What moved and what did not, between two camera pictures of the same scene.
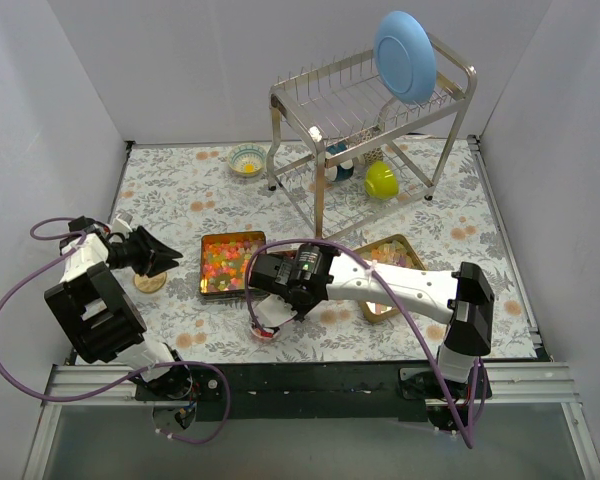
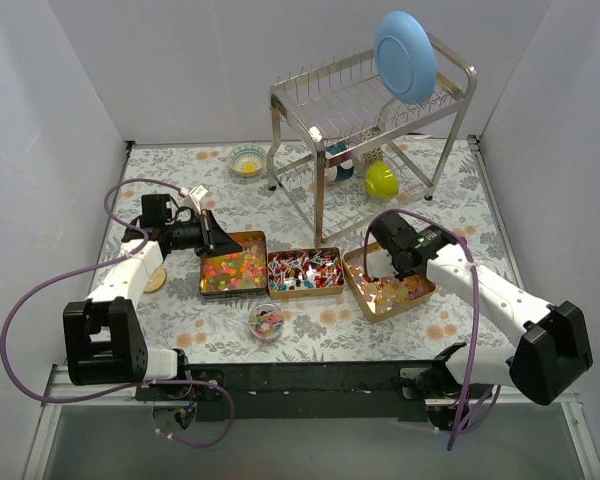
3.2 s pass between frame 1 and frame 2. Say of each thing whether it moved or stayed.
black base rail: stayed
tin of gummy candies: stayed
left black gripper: moved
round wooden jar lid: stayed
